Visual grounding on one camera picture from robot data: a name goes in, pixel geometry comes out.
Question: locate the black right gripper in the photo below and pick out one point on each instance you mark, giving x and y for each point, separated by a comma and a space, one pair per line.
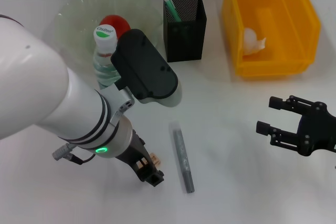
315, 134

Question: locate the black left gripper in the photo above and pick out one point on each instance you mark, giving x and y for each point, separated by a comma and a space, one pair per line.
134, 153

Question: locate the tan eraser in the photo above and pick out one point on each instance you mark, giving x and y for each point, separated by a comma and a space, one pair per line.
156, 158

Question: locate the white paper ball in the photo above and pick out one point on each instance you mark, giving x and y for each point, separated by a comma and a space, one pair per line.
252, 41

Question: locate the clear bottle with green label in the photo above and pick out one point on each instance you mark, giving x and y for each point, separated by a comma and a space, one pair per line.
103, 48

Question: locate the green pen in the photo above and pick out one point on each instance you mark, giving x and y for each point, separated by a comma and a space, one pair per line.
172, 7

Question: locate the red-orange fruit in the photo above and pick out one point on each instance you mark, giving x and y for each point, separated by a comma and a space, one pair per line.
115, 23

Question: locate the grey pen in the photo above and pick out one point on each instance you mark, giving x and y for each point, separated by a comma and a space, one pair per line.
181, 153

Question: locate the black mesh pen holder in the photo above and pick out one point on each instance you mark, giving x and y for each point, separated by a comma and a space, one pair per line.
186, 40

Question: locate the green glass fruit plate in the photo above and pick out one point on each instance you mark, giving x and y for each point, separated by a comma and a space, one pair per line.
78, 11

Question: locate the yellow plastic bin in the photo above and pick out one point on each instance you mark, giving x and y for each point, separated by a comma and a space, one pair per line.
270, 6

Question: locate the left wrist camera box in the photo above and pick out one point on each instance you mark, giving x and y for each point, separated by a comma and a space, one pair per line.
144, 66

